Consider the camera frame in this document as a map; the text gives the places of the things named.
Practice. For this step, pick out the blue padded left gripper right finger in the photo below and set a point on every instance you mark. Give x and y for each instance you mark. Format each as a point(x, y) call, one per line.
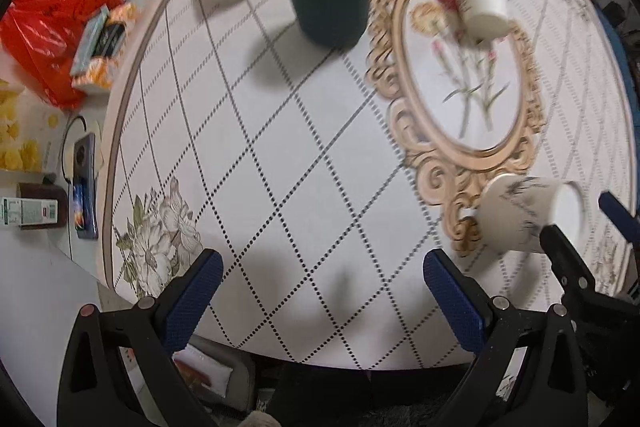
point(460, 298)

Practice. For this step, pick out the white green medicine box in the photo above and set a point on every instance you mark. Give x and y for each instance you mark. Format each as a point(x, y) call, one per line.
point(28, 212)

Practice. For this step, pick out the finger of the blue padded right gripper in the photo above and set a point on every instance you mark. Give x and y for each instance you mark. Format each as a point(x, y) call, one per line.
point(567, 265)
point(620, 217)

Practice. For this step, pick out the yellow snack bag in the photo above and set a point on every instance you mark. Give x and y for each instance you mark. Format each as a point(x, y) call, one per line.
point(17, 152)

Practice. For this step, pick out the dark smartphone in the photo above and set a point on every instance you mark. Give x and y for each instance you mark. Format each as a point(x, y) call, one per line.
point(84, 187)

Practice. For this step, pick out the red plastic bag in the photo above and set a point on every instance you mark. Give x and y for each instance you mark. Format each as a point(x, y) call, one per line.
point(43, 37)

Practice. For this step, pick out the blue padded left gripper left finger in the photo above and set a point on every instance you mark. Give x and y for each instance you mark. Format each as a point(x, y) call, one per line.
point(186, 298)

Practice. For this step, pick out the orange packaged box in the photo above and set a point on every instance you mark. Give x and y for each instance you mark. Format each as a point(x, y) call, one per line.
point(102, 43)

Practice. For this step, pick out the floral diamond pattern tablecloth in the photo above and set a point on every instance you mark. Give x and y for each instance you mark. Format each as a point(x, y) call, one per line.
point(323, 177)

